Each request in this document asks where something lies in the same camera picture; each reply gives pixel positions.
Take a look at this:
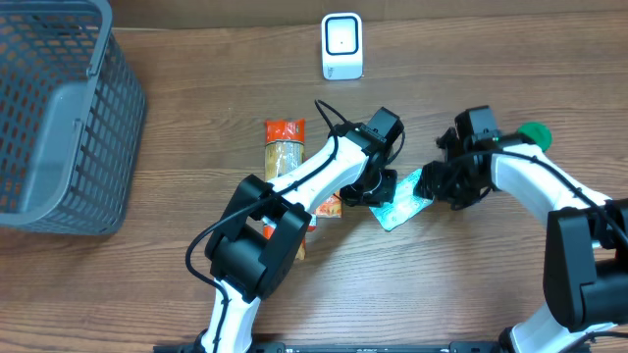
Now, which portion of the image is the teal snack pouch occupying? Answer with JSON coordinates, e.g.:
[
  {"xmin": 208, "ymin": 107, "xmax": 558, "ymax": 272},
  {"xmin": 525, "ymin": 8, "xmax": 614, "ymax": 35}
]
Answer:
[{"xmin": 370, "ymin": 169, "xmax": 433, "ymax": 231}]

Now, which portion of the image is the orange tissue packet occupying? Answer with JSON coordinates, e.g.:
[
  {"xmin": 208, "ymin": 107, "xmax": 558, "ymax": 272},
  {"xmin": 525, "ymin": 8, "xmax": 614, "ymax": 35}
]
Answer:
[{"xmin": 315, "ymin": 193, "xmax": 342, "ymax": 219}]

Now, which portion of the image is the green lidded jar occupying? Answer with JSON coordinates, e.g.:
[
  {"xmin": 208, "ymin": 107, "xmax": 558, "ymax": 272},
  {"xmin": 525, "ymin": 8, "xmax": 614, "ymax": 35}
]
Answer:
[{"xmin": 517, "ymin": 122, "xmax": 553, "ymax": 152}]

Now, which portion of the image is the red snack package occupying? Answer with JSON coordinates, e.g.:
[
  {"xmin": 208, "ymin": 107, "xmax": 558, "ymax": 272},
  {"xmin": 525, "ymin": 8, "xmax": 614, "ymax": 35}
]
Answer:
[{"xmin": 262, "ymin": 118, "xmax": 308, "ymax": 262}]

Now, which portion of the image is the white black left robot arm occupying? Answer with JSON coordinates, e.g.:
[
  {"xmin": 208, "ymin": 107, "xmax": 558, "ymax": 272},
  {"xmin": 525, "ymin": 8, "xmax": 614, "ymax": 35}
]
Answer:
[{"xmin": 193, "ymin": 108, "xmax": 404, "ymax": 352}]

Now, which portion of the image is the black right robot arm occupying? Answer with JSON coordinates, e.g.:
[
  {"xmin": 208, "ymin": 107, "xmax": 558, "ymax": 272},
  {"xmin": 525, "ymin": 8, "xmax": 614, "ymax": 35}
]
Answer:
[{"xmin": 414, "ymin": 106, "xmax": 627, "ymax": 352}]

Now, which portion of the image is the white barcode scanner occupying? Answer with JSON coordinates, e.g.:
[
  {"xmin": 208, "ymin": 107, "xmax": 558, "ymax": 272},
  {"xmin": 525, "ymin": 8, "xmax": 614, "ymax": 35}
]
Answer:
[{"xmin": 321, "ymin": 12, "xmax": 364, "ymax": 80}]

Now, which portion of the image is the grey plastic mesh basket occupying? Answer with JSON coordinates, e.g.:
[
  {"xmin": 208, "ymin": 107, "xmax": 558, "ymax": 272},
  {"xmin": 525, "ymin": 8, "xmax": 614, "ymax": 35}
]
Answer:
[{"xmin": 1, "ymin": 0, "xmax": 147, "ymax": 235}]

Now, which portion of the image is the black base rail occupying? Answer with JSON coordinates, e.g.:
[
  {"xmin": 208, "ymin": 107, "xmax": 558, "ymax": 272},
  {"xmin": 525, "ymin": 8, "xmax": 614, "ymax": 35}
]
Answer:
[{"xmin": 152, "ymin": 339, "xmax": 506, "ymax": 353}]

